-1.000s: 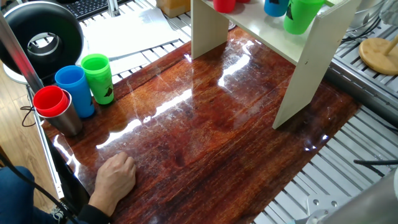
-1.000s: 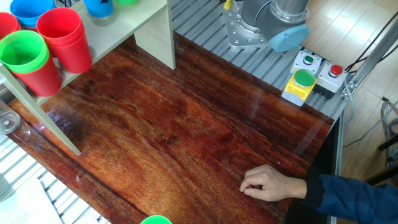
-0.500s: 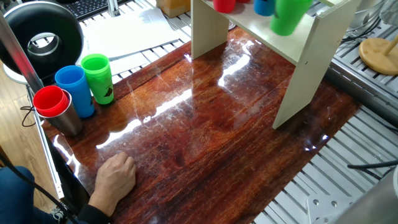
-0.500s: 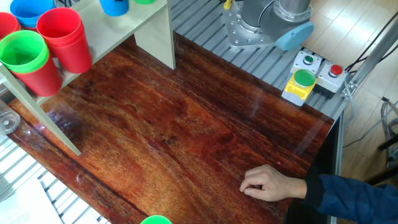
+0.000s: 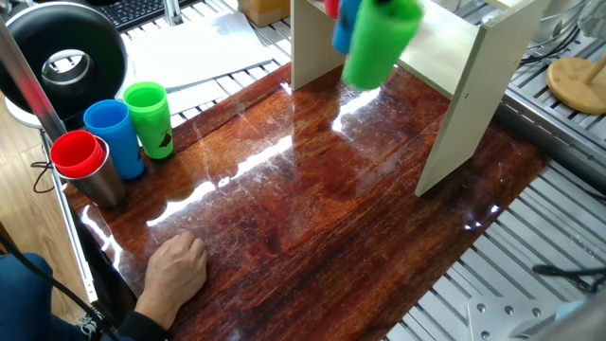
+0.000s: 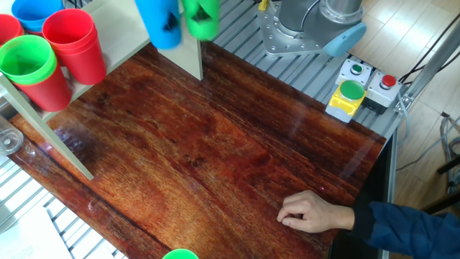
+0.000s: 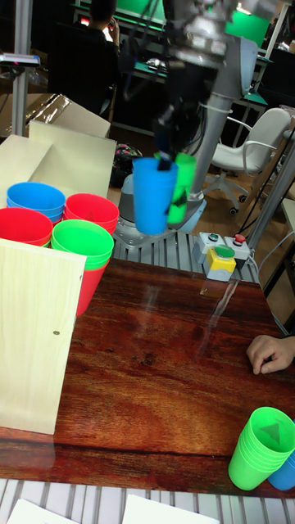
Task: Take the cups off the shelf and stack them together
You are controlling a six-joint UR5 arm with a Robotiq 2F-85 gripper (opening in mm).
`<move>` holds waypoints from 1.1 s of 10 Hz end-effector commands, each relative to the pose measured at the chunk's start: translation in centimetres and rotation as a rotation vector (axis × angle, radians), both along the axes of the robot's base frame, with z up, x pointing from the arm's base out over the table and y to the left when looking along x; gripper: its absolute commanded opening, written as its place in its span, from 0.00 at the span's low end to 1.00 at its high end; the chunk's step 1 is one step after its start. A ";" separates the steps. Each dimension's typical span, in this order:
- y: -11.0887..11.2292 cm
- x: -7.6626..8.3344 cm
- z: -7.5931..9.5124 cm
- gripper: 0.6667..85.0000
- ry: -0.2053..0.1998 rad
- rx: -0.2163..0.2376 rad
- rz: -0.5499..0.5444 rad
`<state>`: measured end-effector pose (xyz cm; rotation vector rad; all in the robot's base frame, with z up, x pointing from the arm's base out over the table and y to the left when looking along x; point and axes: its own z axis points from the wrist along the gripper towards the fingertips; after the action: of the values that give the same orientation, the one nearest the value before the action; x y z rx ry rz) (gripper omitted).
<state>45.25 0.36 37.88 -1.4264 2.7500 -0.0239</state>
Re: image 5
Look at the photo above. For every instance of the silver metal pole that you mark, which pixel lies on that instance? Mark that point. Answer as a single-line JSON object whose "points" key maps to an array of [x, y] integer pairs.
{"points": [[172, 12]]}

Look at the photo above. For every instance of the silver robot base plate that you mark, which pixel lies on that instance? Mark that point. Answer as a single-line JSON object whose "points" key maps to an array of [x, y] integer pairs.
{"points": [[497, 317]]}

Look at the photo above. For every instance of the stainless steel cup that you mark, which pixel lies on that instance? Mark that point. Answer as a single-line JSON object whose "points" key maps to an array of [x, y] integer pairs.
{"points": [[101, 187]]}

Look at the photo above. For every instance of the blue cup with black logo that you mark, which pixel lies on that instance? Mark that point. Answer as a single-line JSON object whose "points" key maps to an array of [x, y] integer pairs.
{"points": [[343, 28]]}

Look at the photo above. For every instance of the light wooden shelf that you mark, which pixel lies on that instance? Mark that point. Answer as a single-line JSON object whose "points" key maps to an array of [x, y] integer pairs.
{"points": [[473, 95]]}

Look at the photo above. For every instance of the black keyboard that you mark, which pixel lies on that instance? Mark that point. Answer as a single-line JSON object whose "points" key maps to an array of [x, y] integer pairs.
{"points": [[137, 12]]}

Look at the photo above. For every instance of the round wooden stand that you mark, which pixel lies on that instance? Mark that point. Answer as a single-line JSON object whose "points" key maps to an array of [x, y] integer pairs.
{"points": [[568, 85]]}

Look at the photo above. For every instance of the white paper sheet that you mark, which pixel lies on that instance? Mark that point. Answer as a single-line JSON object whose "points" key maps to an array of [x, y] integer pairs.
{"points": [[199, 52]]}

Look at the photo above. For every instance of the green cup with black logo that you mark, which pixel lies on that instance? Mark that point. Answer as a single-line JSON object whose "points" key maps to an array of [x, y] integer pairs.
{"points": [[379, 42]]}

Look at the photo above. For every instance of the left green plastic cup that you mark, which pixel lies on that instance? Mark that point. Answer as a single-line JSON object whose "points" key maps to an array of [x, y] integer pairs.
{"points": [[149, 118]]}

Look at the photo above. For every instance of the red plastic cup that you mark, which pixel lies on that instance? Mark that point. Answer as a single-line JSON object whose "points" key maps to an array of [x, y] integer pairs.
{"points": [[76, 154], [331, 7]]}

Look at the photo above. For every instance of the aluminium frame post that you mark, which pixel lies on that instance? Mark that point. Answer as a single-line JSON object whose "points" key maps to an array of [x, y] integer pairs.
{"points": [[28, 80]]}

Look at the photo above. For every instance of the brown cardboard box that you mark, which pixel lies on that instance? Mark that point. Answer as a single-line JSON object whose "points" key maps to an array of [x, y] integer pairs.
{"points": [[265, 12]]}

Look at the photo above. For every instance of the person's bare hand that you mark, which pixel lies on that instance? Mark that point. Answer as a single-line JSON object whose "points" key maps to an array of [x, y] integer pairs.
{"points": [[172, 274]]}

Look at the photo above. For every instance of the left blue plastic cup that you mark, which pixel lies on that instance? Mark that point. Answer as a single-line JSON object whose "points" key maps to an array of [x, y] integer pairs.
{"points": [[113, 142]]}

